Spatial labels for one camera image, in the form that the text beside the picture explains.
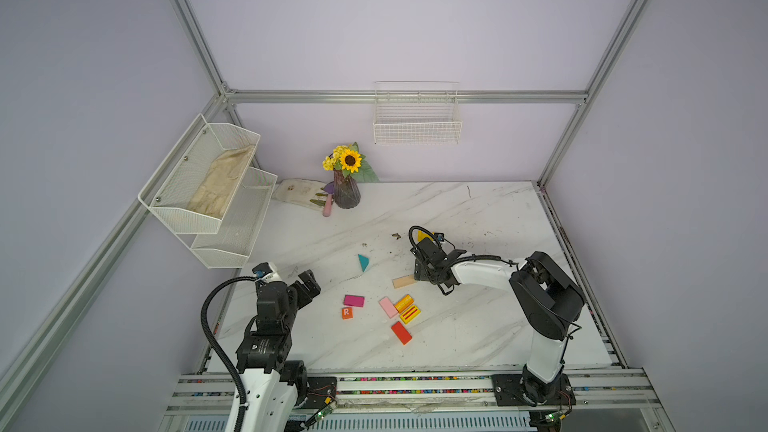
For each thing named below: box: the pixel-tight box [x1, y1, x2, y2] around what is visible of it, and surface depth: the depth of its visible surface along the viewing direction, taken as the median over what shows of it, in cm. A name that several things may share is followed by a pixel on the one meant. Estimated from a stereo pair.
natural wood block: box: [392, 274, 416, 289], surface depth 95 cm
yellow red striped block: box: [400, 305, 421, 325], surface depth 88 cm
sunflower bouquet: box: [322, 142, 380, 183], surface depth 97 cm
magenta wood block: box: [343, 294, 365, 308], surface depth 92 cm
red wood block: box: [391, 321, 412, 345], surface depth 85 cm
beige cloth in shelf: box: [187, 145, 256, 218], surface depth 81 cm
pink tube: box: [323, 193, 332, 217], surface depth 113 cm
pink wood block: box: [378, 296, 398, 319], surface depth 90 cm
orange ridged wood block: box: [394, 294, 415, 313], surface depth 90 cm
